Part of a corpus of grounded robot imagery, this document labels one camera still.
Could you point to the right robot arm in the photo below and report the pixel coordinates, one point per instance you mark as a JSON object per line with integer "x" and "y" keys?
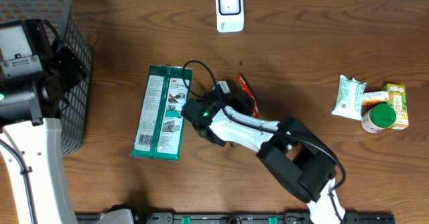
{"x": 296, "y": 158}

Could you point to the red Nescafe coffee stick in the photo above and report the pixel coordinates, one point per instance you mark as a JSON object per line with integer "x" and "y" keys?
{"x": 245, "y": 86}

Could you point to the green white package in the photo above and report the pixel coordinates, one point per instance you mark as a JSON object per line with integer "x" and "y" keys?
{"x": 160, "y": 127}

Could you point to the light blue wipes pack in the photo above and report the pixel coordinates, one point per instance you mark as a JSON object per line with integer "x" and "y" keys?
{"x": 349, "y": 99}

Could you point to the orange snack packet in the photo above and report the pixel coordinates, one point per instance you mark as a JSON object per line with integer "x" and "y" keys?
{"x": 373, "y": 98}

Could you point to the green lid jar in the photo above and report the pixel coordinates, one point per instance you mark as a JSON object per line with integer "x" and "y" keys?
{"x": 378, "y": 118}

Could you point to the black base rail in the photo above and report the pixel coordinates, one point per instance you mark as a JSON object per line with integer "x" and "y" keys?
{"x": 284, "y": 218}

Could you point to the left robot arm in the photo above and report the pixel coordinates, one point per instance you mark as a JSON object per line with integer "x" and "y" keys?
{"x": 37, "y": 71}

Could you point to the grey plastic mesh basket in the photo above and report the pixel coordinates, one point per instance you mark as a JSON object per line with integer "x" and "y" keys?
{"x": 59, "y": 14}

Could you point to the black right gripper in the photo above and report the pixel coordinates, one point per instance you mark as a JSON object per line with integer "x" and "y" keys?
{"x": 238, "y": 100}

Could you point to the green tea carton box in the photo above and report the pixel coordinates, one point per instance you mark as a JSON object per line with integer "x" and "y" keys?
{"x": 397, "y": 100}

